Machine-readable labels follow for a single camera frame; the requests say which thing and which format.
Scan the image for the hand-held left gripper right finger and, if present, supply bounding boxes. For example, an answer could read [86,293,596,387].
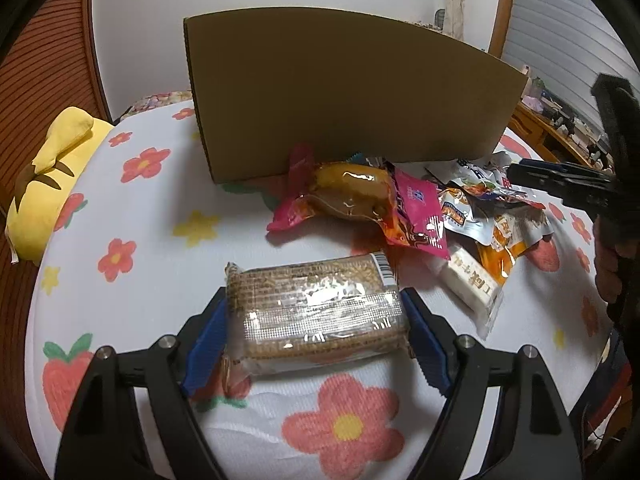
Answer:
[400,287,586,480]

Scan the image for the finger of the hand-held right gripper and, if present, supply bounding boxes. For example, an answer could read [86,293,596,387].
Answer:
[506,158,617,213]

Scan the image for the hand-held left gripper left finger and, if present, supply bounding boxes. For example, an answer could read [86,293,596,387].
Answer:
[54,287,236,480]

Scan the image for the silver packet with blue print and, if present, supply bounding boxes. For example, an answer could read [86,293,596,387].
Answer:
[425,152,546,211]

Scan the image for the white bar packet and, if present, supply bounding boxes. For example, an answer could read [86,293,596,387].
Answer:
[440,245,503,338]

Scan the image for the orange snack packet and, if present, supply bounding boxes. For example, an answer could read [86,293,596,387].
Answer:
[475,210,556,286]

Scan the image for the clear cracker packet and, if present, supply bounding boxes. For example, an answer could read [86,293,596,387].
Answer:
[220,252,413,398]

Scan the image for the pink snack packet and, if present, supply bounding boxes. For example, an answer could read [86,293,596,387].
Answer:
[380,165,451,261]

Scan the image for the bread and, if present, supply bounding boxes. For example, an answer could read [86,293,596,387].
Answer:
[266,142,401,233]

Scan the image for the brown cardboard box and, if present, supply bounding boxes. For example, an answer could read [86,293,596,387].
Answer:
[183,8,530,185]

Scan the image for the person's right hand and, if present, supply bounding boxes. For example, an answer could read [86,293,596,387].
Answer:
[594,217,632,311]

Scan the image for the wooden cabinet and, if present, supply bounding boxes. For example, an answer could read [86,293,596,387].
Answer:
[510,100,613,166]

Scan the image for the floral strawberry blanket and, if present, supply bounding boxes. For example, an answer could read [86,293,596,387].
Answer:
[22,97,618,480]

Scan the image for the grey window blind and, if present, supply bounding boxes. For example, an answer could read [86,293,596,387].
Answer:
[500,0,640,131]

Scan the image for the beige curtain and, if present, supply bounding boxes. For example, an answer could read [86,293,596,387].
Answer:
[440,0,471,41]

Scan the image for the yellow plush toy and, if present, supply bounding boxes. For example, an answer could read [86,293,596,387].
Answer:
[5,106,115,264]

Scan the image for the floral pillow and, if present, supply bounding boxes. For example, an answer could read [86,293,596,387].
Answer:
[120,89,193,121]

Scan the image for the wooden louvered wardrobe door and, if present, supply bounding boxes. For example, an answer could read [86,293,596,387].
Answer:
[0,0,113,461]

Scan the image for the wooden window frame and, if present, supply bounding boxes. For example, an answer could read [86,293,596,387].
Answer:
[487,0,518,61]

